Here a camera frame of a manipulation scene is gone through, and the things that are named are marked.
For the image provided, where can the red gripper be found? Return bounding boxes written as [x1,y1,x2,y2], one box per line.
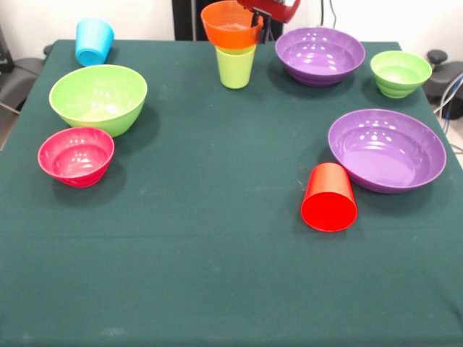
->
[237,0,302,45]

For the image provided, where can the orange bowl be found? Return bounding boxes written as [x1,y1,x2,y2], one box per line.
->
[200,0,265,51]

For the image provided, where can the yellow-green cup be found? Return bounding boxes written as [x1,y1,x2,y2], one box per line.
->
[215,43,258,89]

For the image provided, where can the blue cup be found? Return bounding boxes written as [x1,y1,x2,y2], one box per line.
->
[75,17,115,69]

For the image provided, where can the large green bowl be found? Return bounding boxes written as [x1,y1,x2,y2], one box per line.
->
[48,64,148,139]

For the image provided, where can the red cup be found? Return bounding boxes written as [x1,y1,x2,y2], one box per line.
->
[300,162,359,233]

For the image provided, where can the pink bowl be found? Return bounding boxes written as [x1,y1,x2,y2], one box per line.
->
[37,126,116,189]

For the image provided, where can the purple bowl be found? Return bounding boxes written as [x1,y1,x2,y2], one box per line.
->
[328,108,448,194]
[274,27,366,87]

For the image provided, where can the small green bowl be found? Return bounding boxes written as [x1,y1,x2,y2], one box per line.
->
[370,50,433,99]

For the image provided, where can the black chair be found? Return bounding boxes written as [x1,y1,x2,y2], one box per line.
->
[0,25,54,113]
[425,49,463,120]

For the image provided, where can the dark green tablecloth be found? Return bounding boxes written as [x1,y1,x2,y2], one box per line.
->
[0,38,463,347]

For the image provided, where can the black cable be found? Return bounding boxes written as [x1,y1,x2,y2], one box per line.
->
[320,0,339,30]

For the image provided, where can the white cable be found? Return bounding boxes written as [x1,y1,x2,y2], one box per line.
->
[433,81,463,115]

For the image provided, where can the blue cable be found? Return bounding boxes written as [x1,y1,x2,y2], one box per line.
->
[441,72,463,122]

